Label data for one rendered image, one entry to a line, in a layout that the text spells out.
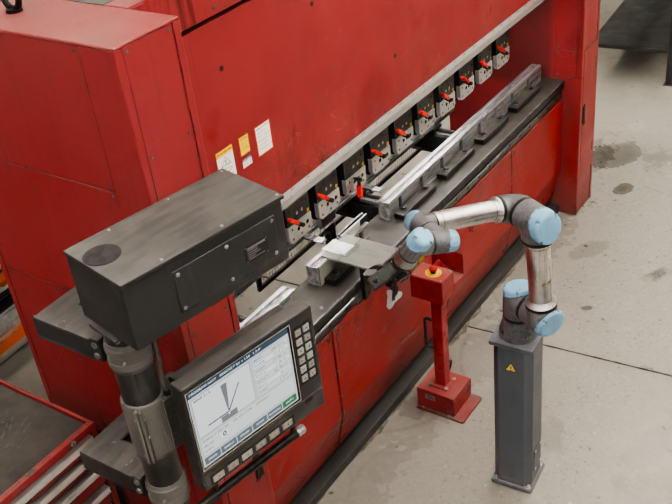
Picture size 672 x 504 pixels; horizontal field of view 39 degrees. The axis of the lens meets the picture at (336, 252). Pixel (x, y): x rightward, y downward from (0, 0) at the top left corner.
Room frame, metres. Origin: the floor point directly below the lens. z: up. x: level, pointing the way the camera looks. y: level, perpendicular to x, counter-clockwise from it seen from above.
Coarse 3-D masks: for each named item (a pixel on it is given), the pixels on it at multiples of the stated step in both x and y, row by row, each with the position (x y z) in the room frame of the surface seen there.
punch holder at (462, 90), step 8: (472, 64) 4.28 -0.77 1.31; (456, 72) 4.17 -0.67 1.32; (464, 72) 4.21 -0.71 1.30; (456, 80) 4.18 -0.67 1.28; (472, 80) 4.27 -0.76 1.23; (456, 88) 4.18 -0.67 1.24; (464, 88) 4.20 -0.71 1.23; (472, 88) 4.27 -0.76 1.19; (456, 96) 4.18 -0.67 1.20; (464, 96) 4.20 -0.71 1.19
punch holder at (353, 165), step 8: (360, 152) 3.47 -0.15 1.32; (352, 160) 3.42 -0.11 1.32; (360, 160) 3.47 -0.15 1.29; (336, 168) 3.40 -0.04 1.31; (344, 168) 3.38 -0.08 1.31; (352, 168) 3.42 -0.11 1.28; (360, 168) 3.47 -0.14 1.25; (344, 176) 3.37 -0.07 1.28; (352, 176) 3.41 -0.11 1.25; (360, 176) 3.46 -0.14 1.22; (344, 184) 3.38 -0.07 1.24; (352, 184) 3.41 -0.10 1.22; (344, 192) 3.38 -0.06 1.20; (352, 192) 3.40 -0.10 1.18
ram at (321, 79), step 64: (256, 0) 3.07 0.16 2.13; (320, 0) 3.35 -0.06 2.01; (384, 0) 3.69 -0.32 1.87; (448, 0) 4.11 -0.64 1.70; (512, 0) 4.64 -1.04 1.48; (192, 64) 2.80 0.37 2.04; (256, 64) 3.04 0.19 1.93; (320, 64) 3.32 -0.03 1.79; (384, 64) 3.66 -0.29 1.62; (448, 64) 4.10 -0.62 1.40; (320, 128) 3.28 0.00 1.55; (384, 128) 3.63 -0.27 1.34
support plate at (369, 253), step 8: (344, 240) 3.33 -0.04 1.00; (352, 240) 3.32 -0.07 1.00; (360, 240) 3.31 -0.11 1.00; (368, 240) 3.31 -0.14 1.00; (360, 248) 3.25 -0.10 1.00; (368, 248) 3.25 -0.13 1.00; (376, 248) 3.24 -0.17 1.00; (384, 248) 3.23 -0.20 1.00; (392, 248) 3.22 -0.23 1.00; (328, 256) 3.22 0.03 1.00; (336, 256) 3.22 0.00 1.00; (352, 256) 3.20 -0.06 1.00; (360, 256) 3.19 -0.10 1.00; (368, 256) 3.19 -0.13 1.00; (376, 256) 3.18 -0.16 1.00; (384, 256) 3.17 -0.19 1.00; (352, 264) 3.14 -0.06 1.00; (360, 264) 3.14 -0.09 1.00; (368, 264) 3.13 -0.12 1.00
